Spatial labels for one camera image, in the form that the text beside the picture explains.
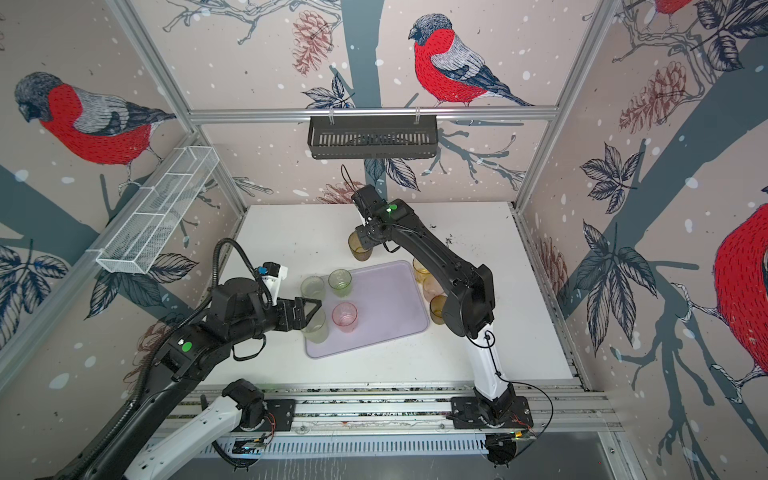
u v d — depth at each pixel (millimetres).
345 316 895
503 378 622
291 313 610
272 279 625
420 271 944
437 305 892
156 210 777
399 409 763
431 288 966
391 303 974
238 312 512
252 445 707
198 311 515
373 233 729
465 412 730
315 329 757
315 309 662
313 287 933
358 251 844
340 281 951
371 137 1065
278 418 730
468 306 570
